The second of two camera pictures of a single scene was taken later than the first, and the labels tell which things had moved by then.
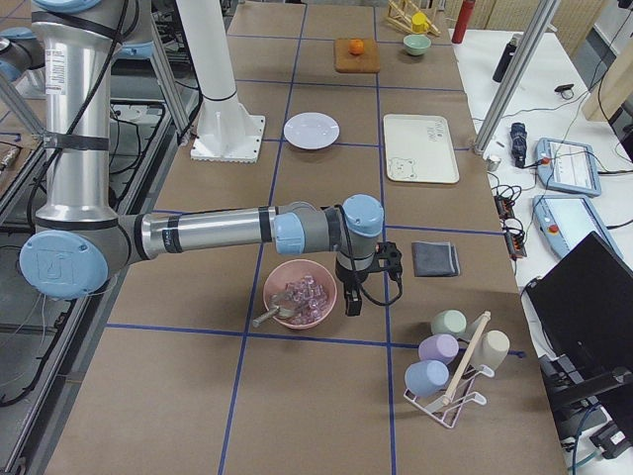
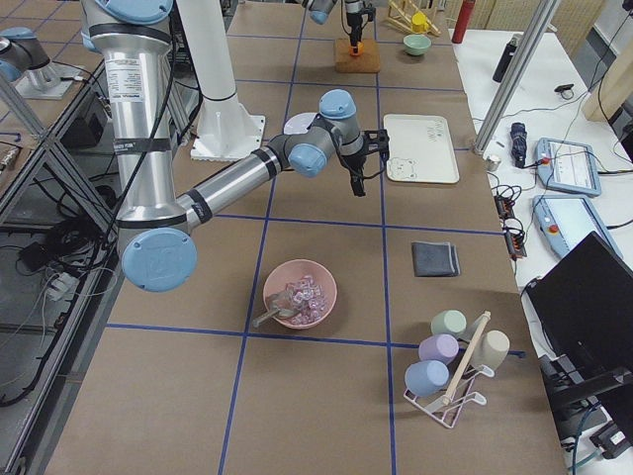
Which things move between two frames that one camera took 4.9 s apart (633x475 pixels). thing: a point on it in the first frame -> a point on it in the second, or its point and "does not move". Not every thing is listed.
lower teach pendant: (565, 221) does not move
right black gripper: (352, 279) -> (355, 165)
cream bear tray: (418, 148) does not move
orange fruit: (356, 47) does not move
